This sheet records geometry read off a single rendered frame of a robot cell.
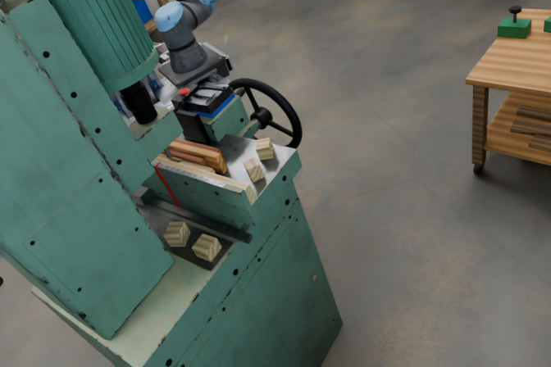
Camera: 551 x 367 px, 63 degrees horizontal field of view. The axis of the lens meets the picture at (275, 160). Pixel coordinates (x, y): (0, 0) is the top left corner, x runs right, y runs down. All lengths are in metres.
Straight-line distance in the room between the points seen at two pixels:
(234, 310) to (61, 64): 0.67
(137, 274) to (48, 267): 0.21
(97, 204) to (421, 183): 1.60
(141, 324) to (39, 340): 1.40
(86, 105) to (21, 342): 1.72
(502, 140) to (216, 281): 1.45
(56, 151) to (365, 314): 1.31
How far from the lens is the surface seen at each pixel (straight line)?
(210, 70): 1.79
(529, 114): 2.25
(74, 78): 0.90
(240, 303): 1.16
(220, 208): 1.06
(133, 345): 1.04
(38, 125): 0.83
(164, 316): 1.04
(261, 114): 1.37
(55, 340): 2.36
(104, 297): 1.01
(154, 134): 1.06
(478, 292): 1.86
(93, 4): 0.91
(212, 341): 1.14
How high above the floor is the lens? 1.58
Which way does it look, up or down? 39 degrees down
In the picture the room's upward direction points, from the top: 20 degrees counter-clockwise
